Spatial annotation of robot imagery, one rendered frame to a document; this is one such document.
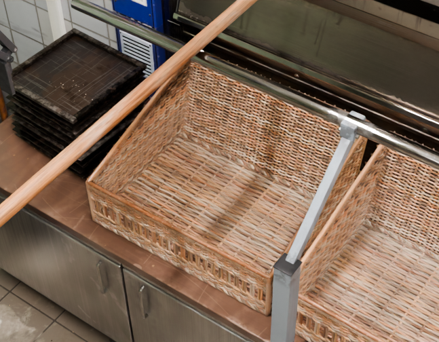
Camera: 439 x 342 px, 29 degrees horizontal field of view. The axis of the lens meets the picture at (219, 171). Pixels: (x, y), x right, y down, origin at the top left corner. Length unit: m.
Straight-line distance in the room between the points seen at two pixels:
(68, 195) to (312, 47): 0.77
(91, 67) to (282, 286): 0.95
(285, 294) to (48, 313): 1.26
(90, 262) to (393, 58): 0.97
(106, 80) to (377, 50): 0.74
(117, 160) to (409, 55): 0.79
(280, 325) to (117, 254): 0.55
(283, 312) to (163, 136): 0.79
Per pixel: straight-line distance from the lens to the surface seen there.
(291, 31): 2.14
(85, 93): 2.30
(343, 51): 2.08
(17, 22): 2.94
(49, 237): 2.42
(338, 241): 2.12
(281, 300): 1.76
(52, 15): 2.74
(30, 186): 1.52
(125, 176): 2.29
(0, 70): 1.53
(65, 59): 2.43
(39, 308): 2.85
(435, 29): 1.93
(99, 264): 2.29
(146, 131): 2.29
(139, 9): 2.40
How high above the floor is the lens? 2.29
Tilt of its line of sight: 46 degrees down
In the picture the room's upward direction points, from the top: 1 degrees counter-clockwise
